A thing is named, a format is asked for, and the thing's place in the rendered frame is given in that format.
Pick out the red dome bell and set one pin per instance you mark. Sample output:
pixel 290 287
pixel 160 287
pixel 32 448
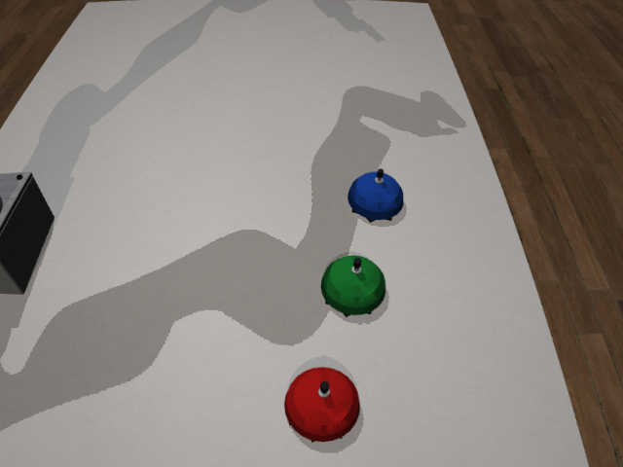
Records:
pixel 320 412

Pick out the green bell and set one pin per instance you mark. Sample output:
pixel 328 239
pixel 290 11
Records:
pixel 352 287

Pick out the blue bell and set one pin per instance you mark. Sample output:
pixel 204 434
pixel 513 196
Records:
pixel 376 196

